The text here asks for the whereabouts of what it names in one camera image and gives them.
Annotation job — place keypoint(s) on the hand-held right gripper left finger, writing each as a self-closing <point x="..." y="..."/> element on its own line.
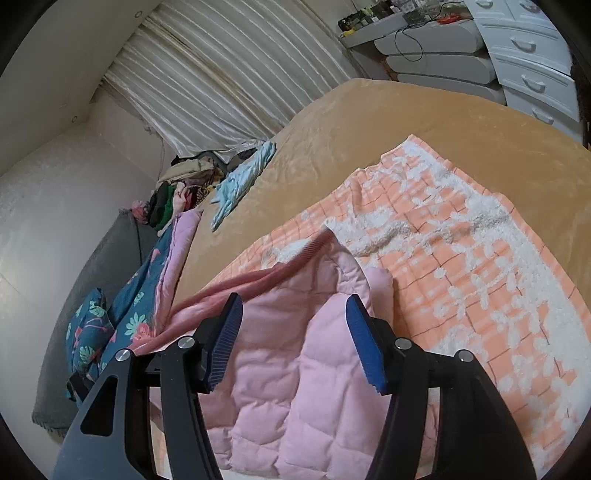
<point x="226" y="341"/>

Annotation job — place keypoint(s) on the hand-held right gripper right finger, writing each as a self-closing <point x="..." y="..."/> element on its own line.
<point x="367" y="344"/>

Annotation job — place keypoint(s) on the pink quilted jacket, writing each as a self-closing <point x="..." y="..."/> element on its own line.
<point x="295" y="360"/>

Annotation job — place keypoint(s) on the pile of mixed clothes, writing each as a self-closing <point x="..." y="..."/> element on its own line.
<point x="184" y="184"/>

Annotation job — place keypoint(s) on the teal floral quilt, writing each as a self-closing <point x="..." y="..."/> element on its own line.
<point x="138" y="300"/>

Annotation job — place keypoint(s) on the orange and white checked blanket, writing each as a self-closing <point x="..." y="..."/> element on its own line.
<point x="461" y="277"/>

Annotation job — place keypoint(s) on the teal floral pillow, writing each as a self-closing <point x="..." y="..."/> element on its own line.
<point x="87" y="332"/>

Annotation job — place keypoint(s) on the light blue cloth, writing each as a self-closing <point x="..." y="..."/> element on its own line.
<point x="240" y="184"/>

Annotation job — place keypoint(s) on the tan bed cover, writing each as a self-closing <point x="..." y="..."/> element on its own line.
<point x="369" y="129"/>

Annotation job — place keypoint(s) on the white striped curtain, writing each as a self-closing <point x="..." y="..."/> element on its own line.
<point x="221" y="69"/>

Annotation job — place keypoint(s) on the grey desk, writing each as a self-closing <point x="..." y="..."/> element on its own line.
<point x="434" y="60"/>

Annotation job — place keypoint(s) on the white drawer cabinet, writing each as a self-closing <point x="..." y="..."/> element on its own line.
<point x="526" y="55"/>

